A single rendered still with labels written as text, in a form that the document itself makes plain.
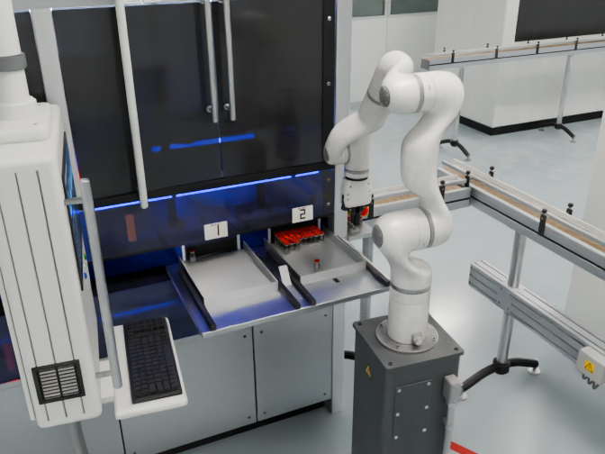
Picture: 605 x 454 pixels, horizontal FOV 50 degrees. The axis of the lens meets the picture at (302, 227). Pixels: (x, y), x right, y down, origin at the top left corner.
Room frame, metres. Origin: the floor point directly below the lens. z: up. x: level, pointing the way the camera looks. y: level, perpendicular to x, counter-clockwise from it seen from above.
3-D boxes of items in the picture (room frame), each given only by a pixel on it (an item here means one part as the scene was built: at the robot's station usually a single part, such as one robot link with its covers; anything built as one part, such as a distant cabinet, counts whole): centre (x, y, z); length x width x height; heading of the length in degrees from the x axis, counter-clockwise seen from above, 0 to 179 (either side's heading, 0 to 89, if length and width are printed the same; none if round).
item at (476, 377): (2.47, -0.93, 0.07); 0.50 x 0.08 x 0.14; 114
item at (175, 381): (1.62, 0.47, 0.82); 0.40 x 0.14 x 0.02; 18
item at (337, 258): (2.13, -0.04, 0.90); 0.34 x 0.26 x 0.04; 25
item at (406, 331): (1.65, -0.32, 0.95); 0.19 x 0.19 x 0.18
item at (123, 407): (1.60, 0.53, 0.79); 0.45 x 0.28 x 0.03; 18
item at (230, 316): (2.00, 0.09, 0.87); 0.70 x 0.48 x 0.02; 114
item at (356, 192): (1.99, -0.18, 1.21); 0.10 x 0.08 x 0.11; 114
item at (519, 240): (2.47, -0.93, 0.46); 0.09 x 0.09 x 0.77; 24
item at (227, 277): (2.00, 0.27, 0.90); 0.34 x 0.26 x 0.04; 24
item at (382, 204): (2.59, -0.42, 0.92); 0.69 x 0.16 x 0.16; 114
